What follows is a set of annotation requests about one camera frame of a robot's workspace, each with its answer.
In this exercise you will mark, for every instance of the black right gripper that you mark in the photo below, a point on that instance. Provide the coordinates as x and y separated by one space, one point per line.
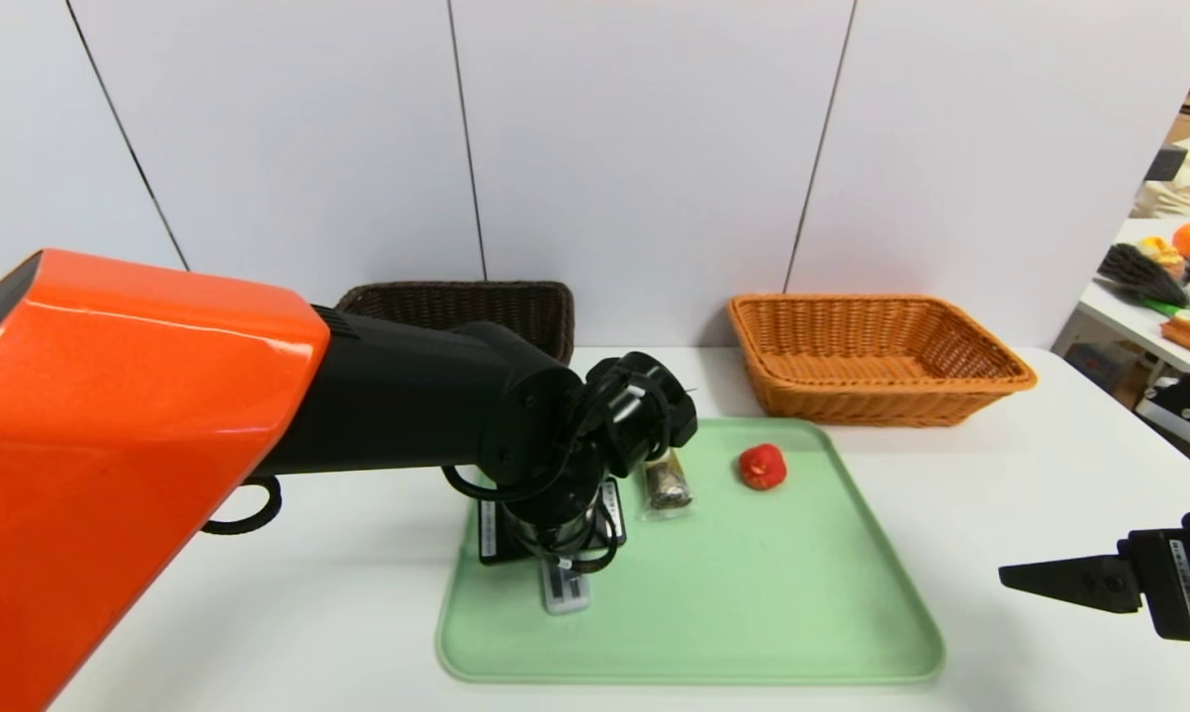
1180 581

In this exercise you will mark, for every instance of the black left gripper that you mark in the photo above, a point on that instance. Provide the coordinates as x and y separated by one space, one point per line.
493 535

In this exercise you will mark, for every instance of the grey blister pack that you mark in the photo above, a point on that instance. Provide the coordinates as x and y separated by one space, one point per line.
565 593

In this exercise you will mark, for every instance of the red rubber duck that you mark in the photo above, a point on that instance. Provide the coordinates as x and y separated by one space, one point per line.
763 468

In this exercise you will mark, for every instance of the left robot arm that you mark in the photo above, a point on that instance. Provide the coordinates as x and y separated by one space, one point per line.
110 445

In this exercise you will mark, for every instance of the dark brown wicker basket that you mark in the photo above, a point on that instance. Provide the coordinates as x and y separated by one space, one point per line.
515 307

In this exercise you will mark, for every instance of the orange wicker basket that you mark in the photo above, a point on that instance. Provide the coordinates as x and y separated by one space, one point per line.
871 396

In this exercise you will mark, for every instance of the yellow orange toy food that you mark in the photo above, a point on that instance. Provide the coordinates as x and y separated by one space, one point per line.
1160 253

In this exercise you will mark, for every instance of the wrapped chocolate balls pack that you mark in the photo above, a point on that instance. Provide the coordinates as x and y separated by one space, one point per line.
669 485

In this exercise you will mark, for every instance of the light green plastic tray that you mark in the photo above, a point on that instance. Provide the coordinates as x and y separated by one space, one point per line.
733 593

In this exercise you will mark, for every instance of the white side table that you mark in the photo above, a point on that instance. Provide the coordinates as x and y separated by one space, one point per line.
1114 311

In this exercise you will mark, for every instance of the black brush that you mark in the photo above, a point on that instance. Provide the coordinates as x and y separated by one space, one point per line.
1139 275

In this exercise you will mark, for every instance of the small grey box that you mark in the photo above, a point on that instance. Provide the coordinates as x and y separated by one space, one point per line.
1165 164

